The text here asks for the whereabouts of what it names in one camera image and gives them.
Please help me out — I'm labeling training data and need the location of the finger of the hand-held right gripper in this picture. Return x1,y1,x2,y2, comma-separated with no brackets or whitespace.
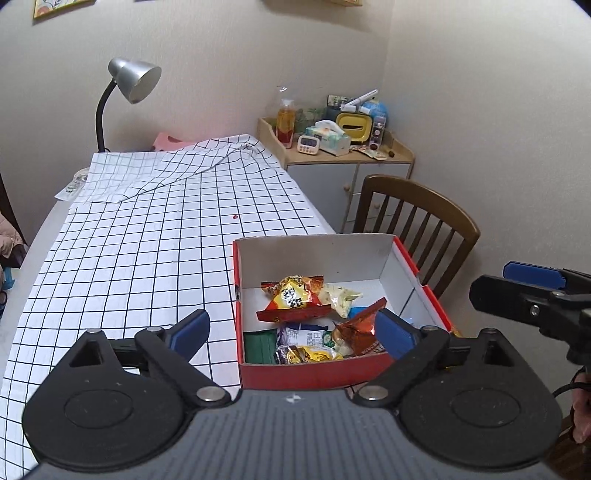
469,274,566,326
503,261,591,292

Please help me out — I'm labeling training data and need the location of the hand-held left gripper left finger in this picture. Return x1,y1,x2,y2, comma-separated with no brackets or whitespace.
67,309,232,407

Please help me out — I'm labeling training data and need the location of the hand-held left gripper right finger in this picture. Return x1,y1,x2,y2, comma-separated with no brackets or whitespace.
353,309,527,407

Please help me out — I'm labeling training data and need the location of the dark red snack packet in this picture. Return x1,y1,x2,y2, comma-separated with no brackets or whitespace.
331,296,391,357

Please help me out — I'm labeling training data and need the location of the pale yellow snack packet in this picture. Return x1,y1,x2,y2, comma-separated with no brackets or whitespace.
322,284,365,319

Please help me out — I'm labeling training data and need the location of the green snack packet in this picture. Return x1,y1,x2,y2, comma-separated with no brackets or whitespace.
244,330,281,365

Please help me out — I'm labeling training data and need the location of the orange yellow snack packet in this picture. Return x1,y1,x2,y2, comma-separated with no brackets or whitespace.
276,345,345,366

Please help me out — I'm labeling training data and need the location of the red cardboard box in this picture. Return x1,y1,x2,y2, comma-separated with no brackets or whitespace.
232,233,453,391

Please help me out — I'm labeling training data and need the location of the blue snack packet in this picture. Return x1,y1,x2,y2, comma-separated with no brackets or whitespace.
276,323,325,348

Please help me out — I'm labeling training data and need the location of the red yellow chip bag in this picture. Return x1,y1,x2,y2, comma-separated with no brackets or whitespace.
256,274,332,324

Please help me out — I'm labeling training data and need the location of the person's right hand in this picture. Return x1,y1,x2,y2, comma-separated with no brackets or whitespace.
570,371,591,444

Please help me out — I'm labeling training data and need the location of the checkered tablecloth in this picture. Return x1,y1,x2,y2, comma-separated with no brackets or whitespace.
0,134,338,480

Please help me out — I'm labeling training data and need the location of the brown wooden chair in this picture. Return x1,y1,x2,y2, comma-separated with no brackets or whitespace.
353,174,481,301

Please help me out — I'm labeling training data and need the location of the wooden top cabinet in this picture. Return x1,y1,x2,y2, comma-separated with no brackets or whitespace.
257,117,415,234

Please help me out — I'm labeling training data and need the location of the clear plastic packet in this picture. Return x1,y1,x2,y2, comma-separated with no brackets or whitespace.
54,168,90,201

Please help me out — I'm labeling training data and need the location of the pink stool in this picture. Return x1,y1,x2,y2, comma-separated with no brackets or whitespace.
151,131,195,152

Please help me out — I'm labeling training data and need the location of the pale green tissue box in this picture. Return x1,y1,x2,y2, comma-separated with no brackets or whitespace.
307,120,352,155

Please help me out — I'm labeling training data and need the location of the yellow box with slot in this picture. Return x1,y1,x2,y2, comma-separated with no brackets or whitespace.
335,112,374,148

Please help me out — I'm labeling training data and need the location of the pink jacket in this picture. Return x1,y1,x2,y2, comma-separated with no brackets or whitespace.
0,212,27,268

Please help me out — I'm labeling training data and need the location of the blue package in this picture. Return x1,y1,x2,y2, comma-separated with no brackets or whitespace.
360,99,389,125

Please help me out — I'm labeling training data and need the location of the orange drink bottle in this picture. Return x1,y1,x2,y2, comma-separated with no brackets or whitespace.
276,85,296,149

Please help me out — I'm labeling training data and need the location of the white tube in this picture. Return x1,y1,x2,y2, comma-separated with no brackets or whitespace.
344,90,379,108

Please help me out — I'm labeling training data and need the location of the silver desk lamp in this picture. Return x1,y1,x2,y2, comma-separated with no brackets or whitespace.
95,58,162,154

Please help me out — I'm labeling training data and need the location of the framed food picture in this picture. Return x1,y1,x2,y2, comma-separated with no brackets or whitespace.
32,0,95,19

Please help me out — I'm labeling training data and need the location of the black cable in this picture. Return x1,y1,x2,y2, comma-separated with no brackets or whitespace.
551,369,591,398

